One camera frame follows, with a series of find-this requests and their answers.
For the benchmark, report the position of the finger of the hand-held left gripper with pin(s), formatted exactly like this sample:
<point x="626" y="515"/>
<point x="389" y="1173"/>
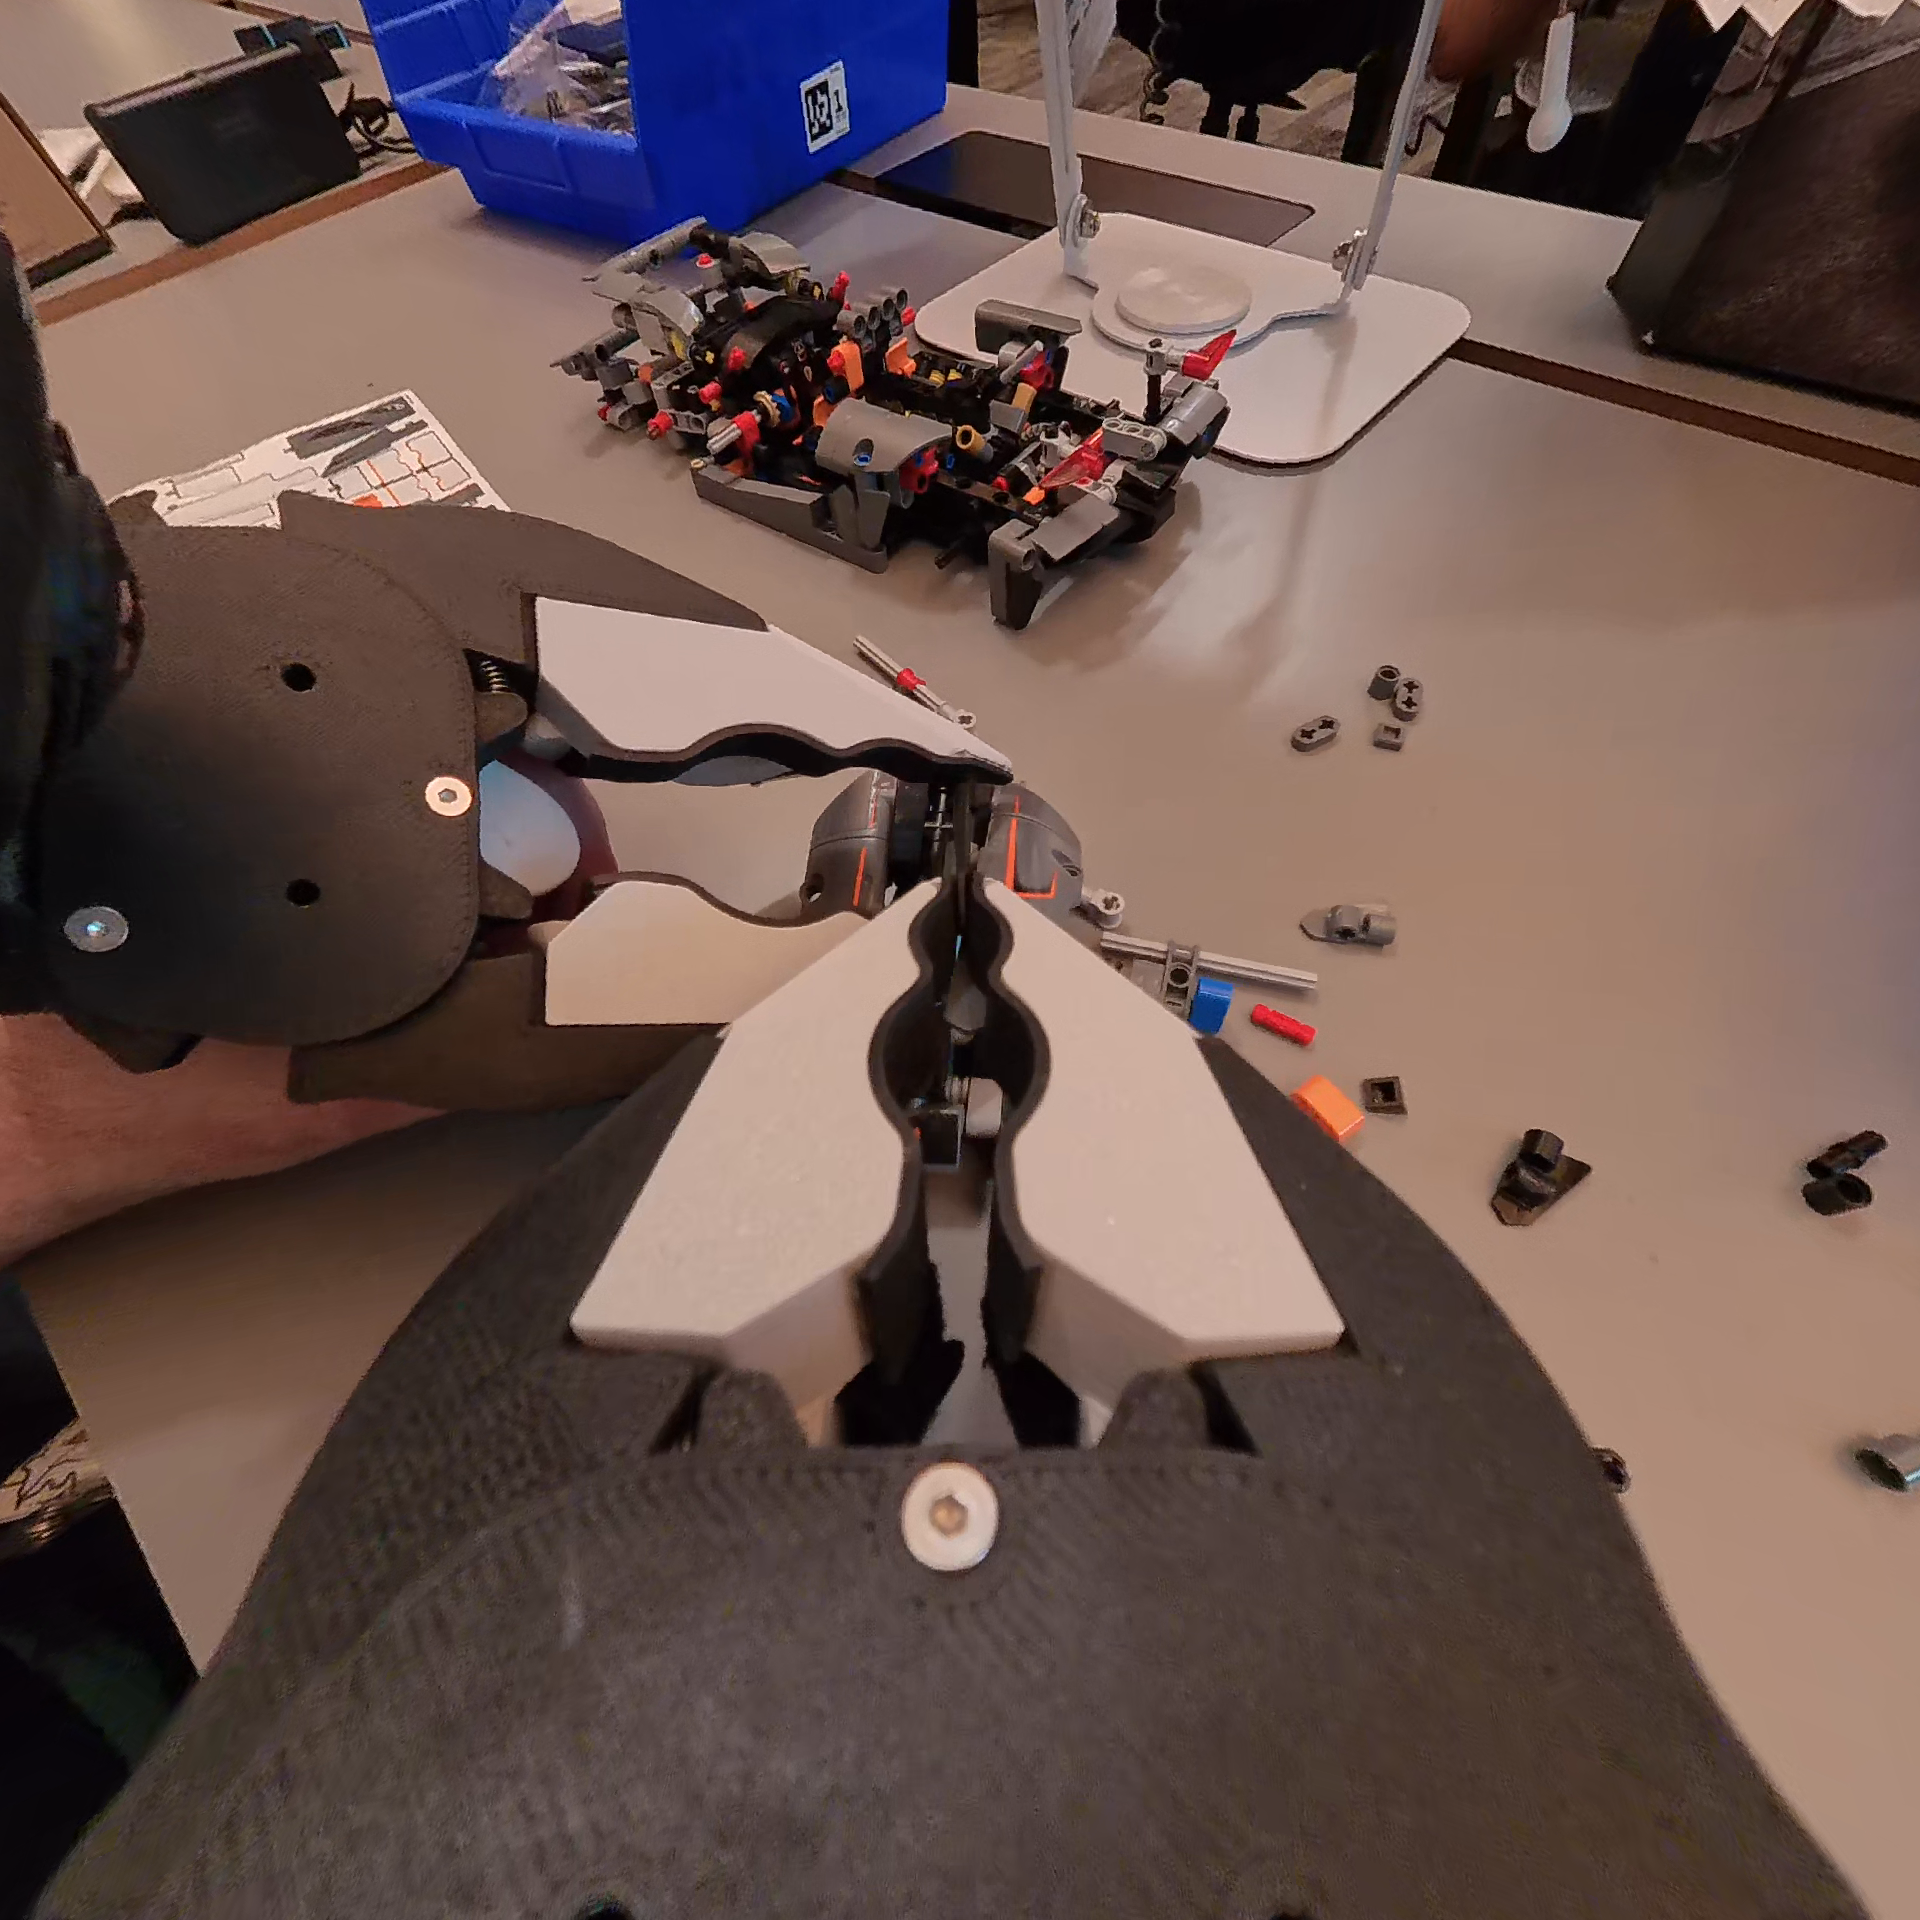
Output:
<point x="676" y="675"/>
<point x="662" y="961"/>

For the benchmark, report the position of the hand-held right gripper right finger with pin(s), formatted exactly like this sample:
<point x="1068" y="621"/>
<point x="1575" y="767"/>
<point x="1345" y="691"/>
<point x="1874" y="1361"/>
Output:
<point x="1171" y="1202"/>

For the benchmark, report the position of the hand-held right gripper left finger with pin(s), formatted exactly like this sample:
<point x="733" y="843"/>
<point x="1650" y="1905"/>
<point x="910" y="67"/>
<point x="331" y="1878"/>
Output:
<point x="734" y="1202"/>

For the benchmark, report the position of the lego car chassis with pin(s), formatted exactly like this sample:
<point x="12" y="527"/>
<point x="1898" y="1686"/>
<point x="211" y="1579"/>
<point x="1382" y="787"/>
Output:
<point x="901" y="436"/>

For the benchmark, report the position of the grey lego assembly orange stripe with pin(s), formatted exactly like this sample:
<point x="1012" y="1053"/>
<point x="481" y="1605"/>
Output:
<point x="1037" y="857"/>

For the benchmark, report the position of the person's left forearm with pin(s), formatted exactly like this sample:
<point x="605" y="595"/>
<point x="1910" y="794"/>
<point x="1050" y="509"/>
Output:
<point x="150" y="1126"/>

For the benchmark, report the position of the scattered small lego pieces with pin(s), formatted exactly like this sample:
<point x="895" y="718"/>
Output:
<point x="1329" y="1108"/>

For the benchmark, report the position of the grey lego axle red bushes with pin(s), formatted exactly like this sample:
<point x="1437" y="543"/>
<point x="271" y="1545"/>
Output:
<point x="915" y="682"/>

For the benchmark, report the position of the person's left hand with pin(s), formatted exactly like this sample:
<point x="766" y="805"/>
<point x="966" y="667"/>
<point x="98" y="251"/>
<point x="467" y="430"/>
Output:
<point x="587" y="857"/>

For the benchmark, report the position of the sticker sheet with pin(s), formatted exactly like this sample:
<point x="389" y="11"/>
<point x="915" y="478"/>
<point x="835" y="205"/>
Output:
<point x="331" y="451"/>

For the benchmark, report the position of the blue plastic bin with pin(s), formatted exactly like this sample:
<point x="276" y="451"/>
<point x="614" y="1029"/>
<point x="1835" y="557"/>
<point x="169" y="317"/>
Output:
<point x="721" y="90"/>

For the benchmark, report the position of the clear plastic bags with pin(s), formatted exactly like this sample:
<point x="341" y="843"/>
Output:
<point x="556" y="60"/>

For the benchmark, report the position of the black rectangular device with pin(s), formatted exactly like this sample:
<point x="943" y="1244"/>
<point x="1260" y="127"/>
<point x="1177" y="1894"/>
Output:
<point x="225" y="142"/>

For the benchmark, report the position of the thin white stand rod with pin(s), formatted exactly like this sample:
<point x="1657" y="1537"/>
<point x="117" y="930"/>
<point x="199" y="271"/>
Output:
<point x="1396" y="135"/>
<point x="1068" y="135"/>

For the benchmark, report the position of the white stand base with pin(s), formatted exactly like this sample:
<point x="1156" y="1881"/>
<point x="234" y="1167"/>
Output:
<point x="1350" y="359"/>

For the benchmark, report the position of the small black and blue clamp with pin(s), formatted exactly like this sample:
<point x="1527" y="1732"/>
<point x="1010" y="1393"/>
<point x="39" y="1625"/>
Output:
<point x="301" y="31"/>

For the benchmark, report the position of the person's dark blue pants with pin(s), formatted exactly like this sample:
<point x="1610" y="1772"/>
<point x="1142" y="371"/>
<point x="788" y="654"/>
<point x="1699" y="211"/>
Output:
<point x="77" y="1575"/>

